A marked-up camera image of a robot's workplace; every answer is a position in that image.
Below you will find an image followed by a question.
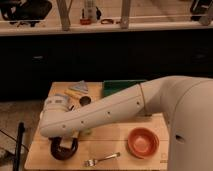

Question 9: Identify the orange bowl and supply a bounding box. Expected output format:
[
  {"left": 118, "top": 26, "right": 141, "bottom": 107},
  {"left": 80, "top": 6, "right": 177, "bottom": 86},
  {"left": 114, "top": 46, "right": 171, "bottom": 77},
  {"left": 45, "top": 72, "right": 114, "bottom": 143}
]
[{"left": 127, "top": 127, "right": 159, "bottom": 159}]

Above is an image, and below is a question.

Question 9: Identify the green rectangular board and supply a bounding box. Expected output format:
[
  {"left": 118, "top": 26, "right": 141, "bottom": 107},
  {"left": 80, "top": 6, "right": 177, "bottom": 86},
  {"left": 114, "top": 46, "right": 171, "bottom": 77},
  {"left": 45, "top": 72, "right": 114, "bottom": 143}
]
[{"left": 102, "top": 79, "right": 144, "bottom": 97}]

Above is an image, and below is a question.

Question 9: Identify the silver fork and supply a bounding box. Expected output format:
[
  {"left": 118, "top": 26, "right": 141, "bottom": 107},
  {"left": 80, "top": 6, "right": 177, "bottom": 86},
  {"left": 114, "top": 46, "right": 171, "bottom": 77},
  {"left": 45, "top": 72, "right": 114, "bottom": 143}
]
[{"left": 84, "top": 152, "right": 121, "bottom": 167}]

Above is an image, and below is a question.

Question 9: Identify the yellow eraser block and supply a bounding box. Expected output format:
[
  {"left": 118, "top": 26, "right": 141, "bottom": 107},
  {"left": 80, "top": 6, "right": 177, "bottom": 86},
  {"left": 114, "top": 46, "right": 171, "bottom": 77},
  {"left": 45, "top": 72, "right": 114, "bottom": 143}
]
[{"left": 64, "top": 89, "right": 81, "bottom": 99}]

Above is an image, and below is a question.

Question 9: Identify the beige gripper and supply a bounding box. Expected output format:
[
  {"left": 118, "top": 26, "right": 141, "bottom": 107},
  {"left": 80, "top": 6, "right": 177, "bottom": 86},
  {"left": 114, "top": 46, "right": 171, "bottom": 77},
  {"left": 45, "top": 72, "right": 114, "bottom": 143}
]
[{"left": 59, "top": 131, "right": 79, "bottom": 149}]

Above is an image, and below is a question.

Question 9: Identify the black pole stand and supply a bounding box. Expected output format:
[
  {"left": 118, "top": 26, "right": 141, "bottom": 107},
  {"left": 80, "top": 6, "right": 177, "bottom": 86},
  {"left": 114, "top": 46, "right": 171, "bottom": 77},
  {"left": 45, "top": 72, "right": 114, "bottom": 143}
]
[{"left": 12, "top": 122, "right": 25, "bottom": 171}]

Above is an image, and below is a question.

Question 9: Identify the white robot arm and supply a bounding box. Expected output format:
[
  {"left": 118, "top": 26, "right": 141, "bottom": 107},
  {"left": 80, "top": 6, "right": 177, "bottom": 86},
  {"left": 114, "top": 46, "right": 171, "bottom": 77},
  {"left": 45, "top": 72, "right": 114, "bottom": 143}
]
[{"left": 39, "top": 76, "right": 213, "bottom": 171}]

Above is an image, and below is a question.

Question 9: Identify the black office chair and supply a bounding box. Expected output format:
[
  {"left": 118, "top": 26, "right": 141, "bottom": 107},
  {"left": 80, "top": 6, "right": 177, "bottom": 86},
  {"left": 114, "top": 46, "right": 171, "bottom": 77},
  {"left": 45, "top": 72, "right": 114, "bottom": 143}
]
[{"left": 0, "top": 0, "right": 52, "bottom": 27}]

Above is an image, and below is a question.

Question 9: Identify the grey triangular wedge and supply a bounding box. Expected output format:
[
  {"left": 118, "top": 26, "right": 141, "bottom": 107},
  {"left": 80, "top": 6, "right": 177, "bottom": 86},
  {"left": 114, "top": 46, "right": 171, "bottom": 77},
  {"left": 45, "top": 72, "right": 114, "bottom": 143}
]
[{"left": 69, "top": 80, "right": 88, "bottom": 94}]

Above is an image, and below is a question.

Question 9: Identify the dark purple bowl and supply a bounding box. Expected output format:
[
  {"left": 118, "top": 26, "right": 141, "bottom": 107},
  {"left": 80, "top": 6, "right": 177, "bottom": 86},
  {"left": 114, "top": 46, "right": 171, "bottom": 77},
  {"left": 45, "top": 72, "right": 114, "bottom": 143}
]
[{"left": 50, "top": 137, "right": 78, "bottom": 161}]

